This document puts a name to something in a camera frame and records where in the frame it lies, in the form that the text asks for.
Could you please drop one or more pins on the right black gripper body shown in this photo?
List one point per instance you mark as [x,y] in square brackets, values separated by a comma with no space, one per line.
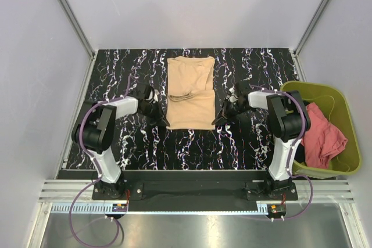
[231,109]

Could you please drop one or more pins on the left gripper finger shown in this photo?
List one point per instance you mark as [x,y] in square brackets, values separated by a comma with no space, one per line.
[164,122]
[158,123]

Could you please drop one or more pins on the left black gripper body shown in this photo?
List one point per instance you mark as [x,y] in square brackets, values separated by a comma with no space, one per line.
[153,110]

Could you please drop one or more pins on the beige t shirt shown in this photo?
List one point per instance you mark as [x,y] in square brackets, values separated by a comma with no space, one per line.
[190,93]

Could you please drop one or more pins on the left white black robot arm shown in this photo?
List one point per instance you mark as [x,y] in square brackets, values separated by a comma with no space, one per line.
[95,126]

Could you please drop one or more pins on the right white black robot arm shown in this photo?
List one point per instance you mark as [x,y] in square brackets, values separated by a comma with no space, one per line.
[288,121]

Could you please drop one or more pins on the black t shirt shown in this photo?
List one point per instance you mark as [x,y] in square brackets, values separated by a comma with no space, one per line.
[300,153]

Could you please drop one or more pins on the left small controller board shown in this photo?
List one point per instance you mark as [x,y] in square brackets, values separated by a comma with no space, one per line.
[119,207]

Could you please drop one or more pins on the small controller board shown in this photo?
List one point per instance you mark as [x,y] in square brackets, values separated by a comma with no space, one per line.
[277,208]
[119,207]

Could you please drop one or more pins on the pink t shirt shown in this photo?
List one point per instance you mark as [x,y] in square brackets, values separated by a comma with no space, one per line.
[323,141]

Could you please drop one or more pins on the olive green plastic bin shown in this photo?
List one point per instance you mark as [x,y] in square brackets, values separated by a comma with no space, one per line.
[334,106]

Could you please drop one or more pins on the right small controller board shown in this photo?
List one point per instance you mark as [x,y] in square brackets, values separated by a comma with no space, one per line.
[277,208]

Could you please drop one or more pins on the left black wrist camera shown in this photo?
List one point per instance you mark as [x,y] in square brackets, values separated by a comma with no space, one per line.
[147,92]

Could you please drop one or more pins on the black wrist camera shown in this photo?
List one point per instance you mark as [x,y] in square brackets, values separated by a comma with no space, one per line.
[147,92]
[239,90]

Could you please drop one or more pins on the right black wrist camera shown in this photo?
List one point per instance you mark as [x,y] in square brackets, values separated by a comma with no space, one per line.
[239,90]

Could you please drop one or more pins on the aluminium frame rail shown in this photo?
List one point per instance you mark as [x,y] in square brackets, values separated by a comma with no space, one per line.
[76,197]

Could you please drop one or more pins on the left aluminium corner post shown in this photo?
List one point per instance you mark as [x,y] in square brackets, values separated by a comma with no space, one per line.
[77,27]

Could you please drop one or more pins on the aluminium corner post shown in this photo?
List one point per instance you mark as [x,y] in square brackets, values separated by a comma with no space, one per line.
[77,27]
[321,8]

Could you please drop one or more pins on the right aluminium corner post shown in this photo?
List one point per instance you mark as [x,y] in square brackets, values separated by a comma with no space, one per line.
[321,8]

